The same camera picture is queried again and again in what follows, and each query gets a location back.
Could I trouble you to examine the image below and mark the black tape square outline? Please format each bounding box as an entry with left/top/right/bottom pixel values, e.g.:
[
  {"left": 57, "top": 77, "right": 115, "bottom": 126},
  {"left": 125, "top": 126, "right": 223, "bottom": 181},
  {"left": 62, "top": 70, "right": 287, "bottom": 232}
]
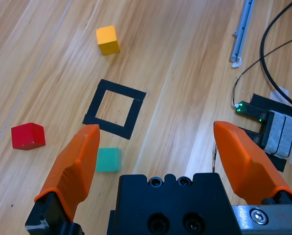
[{"left": 82, "top": 79, "right": 147, "bottom": 140}]

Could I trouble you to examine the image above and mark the thick black table cable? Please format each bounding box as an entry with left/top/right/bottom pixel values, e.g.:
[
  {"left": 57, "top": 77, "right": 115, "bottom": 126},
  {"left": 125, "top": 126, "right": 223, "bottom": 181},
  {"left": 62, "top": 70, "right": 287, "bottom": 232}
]
[{"left": 260, "top": 0, "right": 292, "bottom": 111}]

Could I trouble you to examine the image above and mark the grey metal rail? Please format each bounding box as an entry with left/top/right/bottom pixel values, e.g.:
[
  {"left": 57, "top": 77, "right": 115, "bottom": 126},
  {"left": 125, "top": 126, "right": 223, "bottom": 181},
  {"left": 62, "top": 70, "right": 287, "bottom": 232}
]
[{"left": 229, "top": 0, "right": 256, "bottom": 69}]

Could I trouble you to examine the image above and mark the yellow wooden block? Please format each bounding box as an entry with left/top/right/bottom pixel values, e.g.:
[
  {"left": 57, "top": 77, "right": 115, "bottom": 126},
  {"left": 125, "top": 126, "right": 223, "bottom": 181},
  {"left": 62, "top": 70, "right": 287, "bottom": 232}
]
[{"left": 95, "top": 25, "right": 121, "bottom": 56}]

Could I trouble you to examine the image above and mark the thin black table wire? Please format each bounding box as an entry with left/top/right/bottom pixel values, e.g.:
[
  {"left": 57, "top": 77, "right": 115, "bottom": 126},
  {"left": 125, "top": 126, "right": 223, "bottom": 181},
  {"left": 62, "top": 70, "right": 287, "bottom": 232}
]
[{"left": 232, "top": 34, "right": 292, "bottom": 108}]

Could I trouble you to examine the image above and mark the grey felt pad block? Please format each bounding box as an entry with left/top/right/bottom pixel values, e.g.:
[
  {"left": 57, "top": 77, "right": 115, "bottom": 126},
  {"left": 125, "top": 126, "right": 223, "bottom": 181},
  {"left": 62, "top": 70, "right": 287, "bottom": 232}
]
[{"left": 261, "top": 110, "right": 292, "bottom": 159}]

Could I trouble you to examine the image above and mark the black dongle with green light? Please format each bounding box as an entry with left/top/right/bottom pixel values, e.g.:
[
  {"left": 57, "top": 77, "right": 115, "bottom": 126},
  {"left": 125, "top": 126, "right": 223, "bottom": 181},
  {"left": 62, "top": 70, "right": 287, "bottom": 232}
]
[{"left": 235, "top": 100, "right": 271, "bottom": 123}]

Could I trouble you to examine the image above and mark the black electronic device with LED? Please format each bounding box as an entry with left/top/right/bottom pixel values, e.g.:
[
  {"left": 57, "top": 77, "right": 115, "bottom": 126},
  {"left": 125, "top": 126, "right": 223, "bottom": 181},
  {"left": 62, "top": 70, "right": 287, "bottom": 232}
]
[{"left": 237, "top": 93, "right": 292, "bottom": 173}]

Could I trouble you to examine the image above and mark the red wooden block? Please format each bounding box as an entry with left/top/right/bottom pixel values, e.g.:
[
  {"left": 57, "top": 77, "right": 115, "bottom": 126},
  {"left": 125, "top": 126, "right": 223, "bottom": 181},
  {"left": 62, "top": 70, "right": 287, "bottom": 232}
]
[{"left": 11, "top": 122, "right": 46, "bottom": 150}]

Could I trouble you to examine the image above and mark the green wooden block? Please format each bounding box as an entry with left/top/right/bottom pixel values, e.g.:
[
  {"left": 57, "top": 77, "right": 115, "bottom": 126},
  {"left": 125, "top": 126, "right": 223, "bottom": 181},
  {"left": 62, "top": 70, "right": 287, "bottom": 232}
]
[{"left": 95, "top": 147, "right": 123, "bottom": 173}]

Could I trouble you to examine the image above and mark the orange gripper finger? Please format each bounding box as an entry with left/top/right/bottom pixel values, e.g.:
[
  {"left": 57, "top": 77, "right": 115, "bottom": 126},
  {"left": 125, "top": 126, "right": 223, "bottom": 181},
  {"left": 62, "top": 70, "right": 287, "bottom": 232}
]
[
  {"left": 213, "top": 120, "right": 292, "bottom": 206},
  {"left": 25, "top": 123, "right": 101, "bottom": 235}
]

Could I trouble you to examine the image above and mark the clear tape strip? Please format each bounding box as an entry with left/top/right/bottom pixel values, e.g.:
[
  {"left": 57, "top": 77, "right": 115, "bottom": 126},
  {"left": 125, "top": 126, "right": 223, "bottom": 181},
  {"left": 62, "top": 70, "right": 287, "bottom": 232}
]
[{"left": 270, "top": 85, "right": 291, "bottom": 100}]

